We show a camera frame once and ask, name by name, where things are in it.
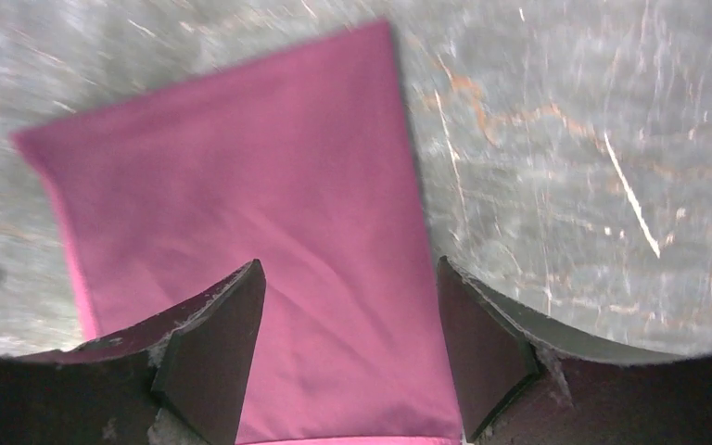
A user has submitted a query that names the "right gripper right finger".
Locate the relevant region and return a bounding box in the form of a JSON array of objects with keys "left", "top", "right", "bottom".
[{"left": 437, "top": 258, "right": 712, "bottom": 444}]

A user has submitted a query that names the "purple cloth napkin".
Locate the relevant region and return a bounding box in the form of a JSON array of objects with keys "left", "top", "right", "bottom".
[{"left": 13, "top": 19, "right": 462, "bottom": 444}]

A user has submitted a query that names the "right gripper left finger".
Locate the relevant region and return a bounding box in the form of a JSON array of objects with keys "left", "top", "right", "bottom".
[{"left": 0, "top": 260, "right": 266, "bottom": 444}]

